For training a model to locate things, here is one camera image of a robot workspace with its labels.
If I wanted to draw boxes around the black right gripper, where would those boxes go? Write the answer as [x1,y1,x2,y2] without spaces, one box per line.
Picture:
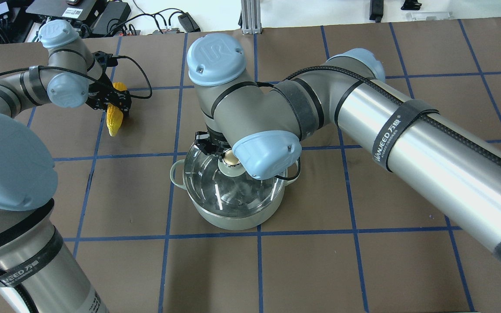
[194,126,231,155]

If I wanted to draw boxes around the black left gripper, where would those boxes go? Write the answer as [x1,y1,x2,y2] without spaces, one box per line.
[86,51,132,114]

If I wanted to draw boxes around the yellow corn cob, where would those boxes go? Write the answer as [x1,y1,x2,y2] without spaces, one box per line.
[106,83,131,137]

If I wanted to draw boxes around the glass pot lid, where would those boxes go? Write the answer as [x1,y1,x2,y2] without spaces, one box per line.
[183,145,287,218]

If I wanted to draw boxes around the pale green steel pot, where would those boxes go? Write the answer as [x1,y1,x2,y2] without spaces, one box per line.
[170,145,301,230]

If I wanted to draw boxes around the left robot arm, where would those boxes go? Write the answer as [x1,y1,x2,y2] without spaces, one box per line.
[0,20,131,313]

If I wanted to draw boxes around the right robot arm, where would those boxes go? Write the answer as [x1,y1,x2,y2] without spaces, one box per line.
[187,33,501,262]

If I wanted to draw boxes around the black electronics box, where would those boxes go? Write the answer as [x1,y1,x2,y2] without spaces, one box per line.
[26,0,131,38]

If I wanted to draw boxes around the small black adapter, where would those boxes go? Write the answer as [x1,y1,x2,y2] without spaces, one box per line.
[177,12,201,33]

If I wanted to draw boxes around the aluminium frame post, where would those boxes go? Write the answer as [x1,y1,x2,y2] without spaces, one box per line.
[240,0,263,34]

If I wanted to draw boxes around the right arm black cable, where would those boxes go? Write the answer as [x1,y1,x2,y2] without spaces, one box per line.
[257,65,501,183]

